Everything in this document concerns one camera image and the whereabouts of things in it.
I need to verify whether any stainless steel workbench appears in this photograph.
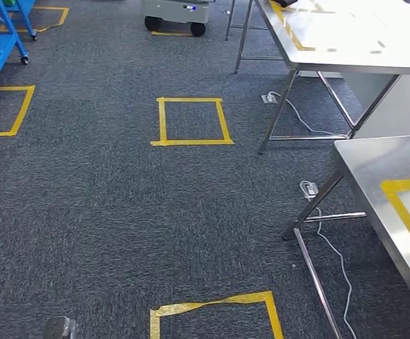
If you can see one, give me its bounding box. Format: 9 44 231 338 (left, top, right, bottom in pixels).
282 134 410 339

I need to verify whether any grey wheeled mobile robot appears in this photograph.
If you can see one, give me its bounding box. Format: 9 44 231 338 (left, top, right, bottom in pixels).
141 0 211 37

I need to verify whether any yellow tape outline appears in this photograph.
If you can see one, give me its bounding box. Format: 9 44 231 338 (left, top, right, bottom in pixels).
269 0 384 54

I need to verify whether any steel table with tape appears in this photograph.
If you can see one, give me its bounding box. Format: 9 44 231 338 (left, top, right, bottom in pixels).
225 0 410 155

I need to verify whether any white floor cable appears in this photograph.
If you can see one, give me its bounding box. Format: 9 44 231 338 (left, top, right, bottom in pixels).
270 91 349 138
312 194 358 339

